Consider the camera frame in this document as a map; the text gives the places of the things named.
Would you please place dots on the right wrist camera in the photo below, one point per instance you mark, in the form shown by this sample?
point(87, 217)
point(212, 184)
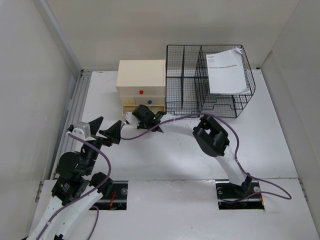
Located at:
point(132, 120)

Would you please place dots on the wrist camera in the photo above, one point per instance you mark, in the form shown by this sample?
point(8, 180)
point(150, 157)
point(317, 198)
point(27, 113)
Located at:
point(80, 130)
point(132, 120)

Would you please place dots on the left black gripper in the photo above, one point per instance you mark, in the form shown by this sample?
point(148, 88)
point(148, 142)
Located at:
point(112, 133)

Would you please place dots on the aluminium rail left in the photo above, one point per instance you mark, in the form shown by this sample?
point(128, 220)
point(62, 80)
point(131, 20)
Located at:
point(73, 113)

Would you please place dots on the white instruction booklet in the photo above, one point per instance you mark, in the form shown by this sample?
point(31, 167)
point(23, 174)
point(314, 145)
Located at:
point(226, 73)

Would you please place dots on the beige wooden drawer cabinet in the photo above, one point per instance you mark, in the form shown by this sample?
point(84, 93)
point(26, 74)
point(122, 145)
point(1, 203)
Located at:
point(141, 73)

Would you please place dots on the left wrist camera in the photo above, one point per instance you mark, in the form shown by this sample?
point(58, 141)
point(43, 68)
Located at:
point(80, 130)

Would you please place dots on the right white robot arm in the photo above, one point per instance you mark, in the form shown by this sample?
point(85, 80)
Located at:
point(211, 137)

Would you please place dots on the black wire mesh organizer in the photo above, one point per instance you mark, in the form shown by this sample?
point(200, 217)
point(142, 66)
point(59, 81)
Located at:
point(187, 88)

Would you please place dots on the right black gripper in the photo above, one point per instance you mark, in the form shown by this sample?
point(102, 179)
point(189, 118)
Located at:
point(141, 124)

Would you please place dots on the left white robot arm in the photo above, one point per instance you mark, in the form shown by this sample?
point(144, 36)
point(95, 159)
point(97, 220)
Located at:
point(77, 189)

